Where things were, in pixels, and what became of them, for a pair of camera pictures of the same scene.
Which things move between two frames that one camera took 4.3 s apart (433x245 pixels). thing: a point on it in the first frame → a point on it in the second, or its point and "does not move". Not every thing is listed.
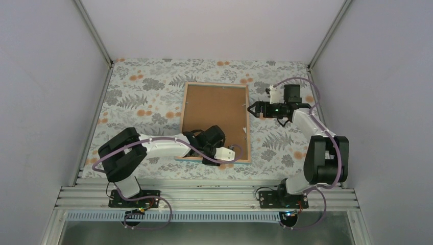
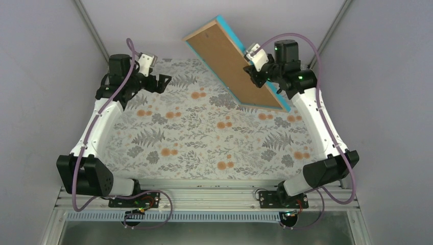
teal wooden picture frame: [183, 114] → [217, 42]
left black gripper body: [207, 162] → [151, 86]
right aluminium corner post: [317, 54] does not move
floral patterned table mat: [143, 96] does not move
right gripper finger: [257, 103] → [251, 69]
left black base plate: [116, 201] does not move
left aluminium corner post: [94, 32] does not move
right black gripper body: [271, 113] → [274, 73]
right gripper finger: [257, 115] → [259, 79]
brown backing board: [209, 105] → [227, 62]
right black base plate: [276, 199] does not move
